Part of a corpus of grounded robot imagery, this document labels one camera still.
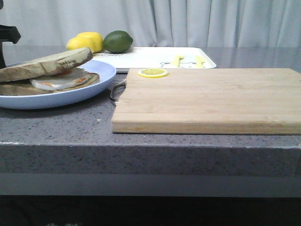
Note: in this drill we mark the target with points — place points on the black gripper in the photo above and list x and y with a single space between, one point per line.
7 34

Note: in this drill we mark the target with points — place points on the bread slice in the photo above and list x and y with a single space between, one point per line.
47 65
25 88

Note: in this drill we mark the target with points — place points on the light blue plate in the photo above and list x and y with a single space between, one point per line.
106 71

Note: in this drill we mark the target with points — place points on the white bear tray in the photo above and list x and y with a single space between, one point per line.
153 57

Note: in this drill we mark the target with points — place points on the front yellow lemon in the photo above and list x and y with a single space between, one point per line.
77 43

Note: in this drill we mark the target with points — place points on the yellow lemon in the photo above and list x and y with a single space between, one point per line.
93 40
77 43

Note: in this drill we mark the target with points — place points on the fried egg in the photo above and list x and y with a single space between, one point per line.
66 80

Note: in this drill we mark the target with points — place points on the back yellow lemon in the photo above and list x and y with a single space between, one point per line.
93 40

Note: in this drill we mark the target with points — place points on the green lime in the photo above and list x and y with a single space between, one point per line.
117 42

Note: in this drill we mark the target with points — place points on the lemon slice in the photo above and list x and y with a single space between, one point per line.
152 73

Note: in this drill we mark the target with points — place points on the grey curtain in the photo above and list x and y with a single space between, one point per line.
162 23

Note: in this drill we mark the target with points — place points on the yellow plastic fork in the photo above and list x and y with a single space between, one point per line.
176 61

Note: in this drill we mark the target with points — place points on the yellow plastic knife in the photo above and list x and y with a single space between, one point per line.
199 61

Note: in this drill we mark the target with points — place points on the wooden cutting board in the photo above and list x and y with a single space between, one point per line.
260 101

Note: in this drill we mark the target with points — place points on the metal cutting board handle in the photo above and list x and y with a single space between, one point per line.
117 90

